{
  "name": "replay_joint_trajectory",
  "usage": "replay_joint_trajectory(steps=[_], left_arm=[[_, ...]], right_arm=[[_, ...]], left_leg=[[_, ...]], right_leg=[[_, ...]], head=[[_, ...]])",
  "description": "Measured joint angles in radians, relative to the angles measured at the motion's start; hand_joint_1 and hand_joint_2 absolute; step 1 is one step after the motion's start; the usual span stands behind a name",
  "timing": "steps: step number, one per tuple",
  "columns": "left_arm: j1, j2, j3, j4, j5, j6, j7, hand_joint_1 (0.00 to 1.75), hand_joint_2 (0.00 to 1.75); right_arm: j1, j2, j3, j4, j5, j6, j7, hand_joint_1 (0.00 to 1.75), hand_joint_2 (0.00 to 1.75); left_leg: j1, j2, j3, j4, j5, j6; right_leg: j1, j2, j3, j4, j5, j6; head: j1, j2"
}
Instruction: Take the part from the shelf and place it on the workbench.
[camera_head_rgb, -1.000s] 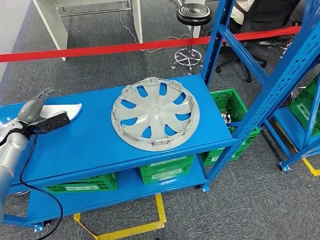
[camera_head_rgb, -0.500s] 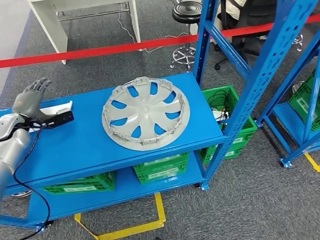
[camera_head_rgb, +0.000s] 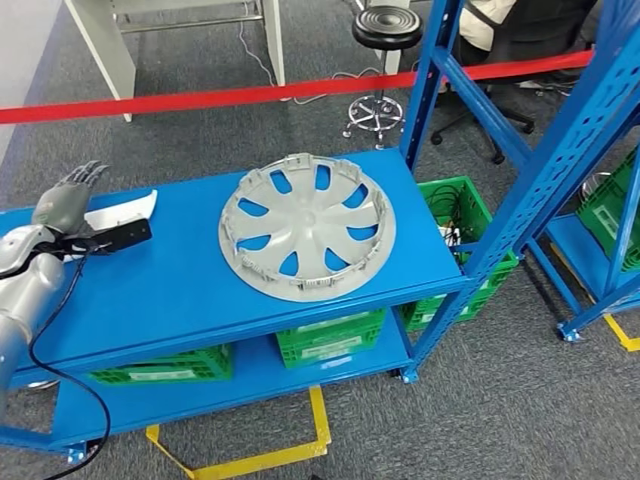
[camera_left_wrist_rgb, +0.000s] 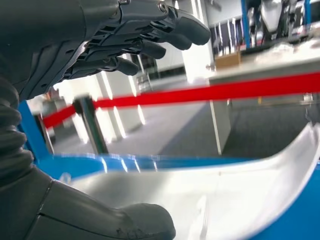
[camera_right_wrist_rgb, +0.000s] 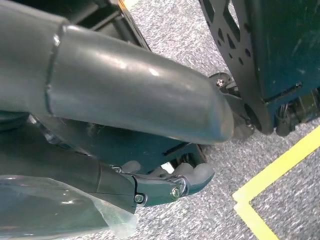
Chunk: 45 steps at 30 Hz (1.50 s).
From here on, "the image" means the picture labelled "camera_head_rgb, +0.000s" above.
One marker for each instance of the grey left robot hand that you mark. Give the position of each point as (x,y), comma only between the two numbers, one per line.
(63,208)

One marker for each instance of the white plastic car part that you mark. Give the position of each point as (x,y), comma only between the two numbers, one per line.
(125,212)

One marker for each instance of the blue metal shelf rack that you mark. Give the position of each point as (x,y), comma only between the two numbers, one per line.
(175,278)
(572,245)

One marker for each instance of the white desk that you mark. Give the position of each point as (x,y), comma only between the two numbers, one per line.
(110,56)

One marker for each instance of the red barrier tape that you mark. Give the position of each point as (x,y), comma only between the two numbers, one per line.
(200,99)

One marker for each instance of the green plastic crate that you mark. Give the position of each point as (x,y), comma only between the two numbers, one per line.
(605,212)
(475,205)
(330,344)
(200,364)

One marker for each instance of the grey wheel hubcap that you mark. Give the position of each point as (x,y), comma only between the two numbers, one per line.
(305,228)

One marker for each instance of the black round stool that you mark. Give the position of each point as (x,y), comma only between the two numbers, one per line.
(387,26)

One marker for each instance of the person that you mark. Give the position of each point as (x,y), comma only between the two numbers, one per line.
(484,26)

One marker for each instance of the black office chair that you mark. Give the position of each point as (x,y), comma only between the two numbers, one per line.
(550,33)

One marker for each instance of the silver metal bowl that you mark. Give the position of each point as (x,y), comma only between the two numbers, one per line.
(595,185)

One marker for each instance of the yellow floor tape strip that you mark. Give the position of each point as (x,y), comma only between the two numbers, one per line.
(623,334)

